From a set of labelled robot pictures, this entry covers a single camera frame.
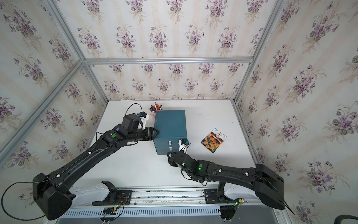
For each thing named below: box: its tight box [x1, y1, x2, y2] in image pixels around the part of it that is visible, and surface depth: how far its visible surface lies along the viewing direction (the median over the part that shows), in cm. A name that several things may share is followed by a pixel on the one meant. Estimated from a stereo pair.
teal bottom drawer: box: [154, 145, 180, 155], surface depth 81 cm
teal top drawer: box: [153, 137, 188, 147], surface depth 76 cm
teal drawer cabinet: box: [152, 109, 187, 155], surface depth 80 cm
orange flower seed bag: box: [200, 127, 228, 154], surface depth 97 cm
